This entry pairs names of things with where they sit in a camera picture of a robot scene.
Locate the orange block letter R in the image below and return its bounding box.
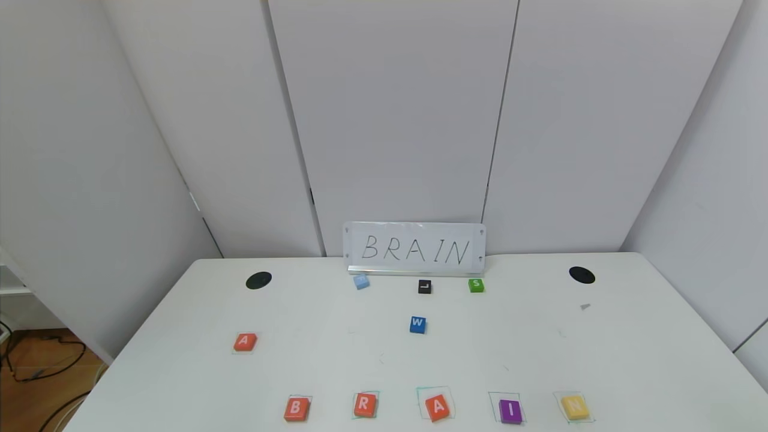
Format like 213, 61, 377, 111
353, 393, 379, 419

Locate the yellow letter block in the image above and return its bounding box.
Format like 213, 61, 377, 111
562, 395, 590, 421

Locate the white BRAIN sign board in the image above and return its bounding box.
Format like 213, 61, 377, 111
343, 221, 487, 277

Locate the orange block letter B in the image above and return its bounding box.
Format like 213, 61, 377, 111
284, 397, 311, 422

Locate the black floor cable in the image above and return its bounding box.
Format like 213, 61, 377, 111
0, 321, 88, 383
37, 390, 92, 432

